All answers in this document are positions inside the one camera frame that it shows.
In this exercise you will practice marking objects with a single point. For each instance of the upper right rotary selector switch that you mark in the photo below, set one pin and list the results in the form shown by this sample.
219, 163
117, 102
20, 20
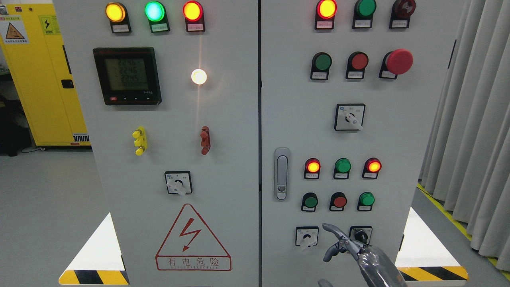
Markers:
349, 117

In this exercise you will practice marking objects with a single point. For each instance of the green indicator lamp middle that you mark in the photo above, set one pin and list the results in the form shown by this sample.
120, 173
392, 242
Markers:
342, 169

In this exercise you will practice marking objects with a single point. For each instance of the green indicator lamp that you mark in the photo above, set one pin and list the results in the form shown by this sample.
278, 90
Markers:
342, 169
363, 14
157, 17

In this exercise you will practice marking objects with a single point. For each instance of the green push button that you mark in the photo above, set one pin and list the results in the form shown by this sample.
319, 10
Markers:
309, 202
366, 201
320, 66

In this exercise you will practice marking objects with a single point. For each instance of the red indicator lamp top left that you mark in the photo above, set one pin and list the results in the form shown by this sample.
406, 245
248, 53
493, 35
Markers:
194, 16

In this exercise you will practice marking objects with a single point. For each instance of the grey curtain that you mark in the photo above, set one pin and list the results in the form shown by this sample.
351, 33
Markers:
467, 163

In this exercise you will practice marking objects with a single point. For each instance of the red push button upper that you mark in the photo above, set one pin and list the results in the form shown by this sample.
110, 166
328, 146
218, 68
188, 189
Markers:
356, 64

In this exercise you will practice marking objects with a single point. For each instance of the red indicator lamp top right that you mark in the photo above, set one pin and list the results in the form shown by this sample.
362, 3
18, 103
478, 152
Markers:
325, 14

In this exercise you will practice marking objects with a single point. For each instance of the black key selector switch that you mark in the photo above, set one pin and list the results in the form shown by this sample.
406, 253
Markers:
361, 233

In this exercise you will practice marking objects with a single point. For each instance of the red emergency stop mushroom button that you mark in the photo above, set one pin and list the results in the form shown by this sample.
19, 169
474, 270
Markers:
396, 63

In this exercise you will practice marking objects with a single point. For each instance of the lower left rotary selector switch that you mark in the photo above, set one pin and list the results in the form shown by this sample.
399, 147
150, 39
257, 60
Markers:
306, 237

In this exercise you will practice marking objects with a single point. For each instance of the red push button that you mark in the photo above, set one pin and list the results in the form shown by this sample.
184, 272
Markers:
338, 201
356, 64

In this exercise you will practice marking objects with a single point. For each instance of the red indicator lamp middle right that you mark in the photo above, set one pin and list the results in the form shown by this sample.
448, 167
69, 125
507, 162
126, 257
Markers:
371, 168

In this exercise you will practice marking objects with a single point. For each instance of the green push button lower left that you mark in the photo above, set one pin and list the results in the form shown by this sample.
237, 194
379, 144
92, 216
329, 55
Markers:
309, 202

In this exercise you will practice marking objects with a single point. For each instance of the yellow safety storage cabinet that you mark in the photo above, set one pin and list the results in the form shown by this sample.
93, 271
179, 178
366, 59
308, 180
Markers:
32, 43

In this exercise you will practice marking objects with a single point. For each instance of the grey electrical control cabinet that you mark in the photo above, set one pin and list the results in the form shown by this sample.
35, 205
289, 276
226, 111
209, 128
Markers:
259, 97

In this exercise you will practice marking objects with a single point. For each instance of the green push button lower right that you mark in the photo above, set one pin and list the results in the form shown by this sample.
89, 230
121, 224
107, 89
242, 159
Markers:
366, 201

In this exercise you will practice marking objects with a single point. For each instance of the red indicator lamp middle left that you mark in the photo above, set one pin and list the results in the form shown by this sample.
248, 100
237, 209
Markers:
312, 169

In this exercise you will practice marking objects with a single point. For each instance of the left panel rotary selector switch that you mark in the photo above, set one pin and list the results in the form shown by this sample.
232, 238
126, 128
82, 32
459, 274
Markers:
178, 182

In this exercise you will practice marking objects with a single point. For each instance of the white lit indicator lamp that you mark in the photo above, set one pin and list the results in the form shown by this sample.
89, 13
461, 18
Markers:
199, 76

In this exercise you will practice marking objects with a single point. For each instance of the red push button lower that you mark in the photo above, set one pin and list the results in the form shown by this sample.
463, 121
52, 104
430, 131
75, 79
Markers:
338, 201

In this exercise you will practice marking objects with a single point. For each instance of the yellow indicator lamp top left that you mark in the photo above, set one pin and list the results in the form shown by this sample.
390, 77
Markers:
118, 17

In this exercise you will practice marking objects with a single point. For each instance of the dark red buzzer lamp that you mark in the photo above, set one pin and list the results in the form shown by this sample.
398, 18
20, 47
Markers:
401, 12

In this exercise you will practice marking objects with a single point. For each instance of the green indicator lamp top left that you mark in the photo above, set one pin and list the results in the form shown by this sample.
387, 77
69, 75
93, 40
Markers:
157, 17

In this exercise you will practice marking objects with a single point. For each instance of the silver cabinet door handle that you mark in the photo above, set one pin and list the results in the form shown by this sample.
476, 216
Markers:
281, 157

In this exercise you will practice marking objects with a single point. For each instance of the red electric hazard warning sticker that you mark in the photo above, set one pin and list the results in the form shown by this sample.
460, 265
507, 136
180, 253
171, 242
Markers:
190, 245

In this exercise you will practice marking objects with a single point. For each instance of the green push button upper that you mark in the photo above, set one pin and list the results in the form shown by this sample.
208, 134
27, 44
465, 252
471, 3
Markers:
320, 66

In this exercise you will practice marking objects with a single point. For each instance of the red indicator lamp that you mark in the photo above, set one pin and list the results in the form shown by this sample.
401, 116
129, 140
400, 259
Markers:
194, 16
371, 168
312, 169
325, 14

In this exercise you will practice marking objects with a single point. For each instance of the green indicator lamp top right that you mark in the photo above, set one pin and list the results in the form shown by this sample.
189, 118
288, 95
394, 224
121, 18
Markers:
363, 14

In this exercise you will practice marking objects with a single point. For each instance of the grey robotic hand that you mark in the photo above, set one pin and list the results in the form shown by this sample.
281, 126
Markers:
376, 267

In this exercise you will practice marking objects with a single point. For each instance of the black digital power meter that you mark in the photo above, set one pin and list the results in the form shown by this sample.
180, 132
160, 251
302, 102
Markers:
128, 75

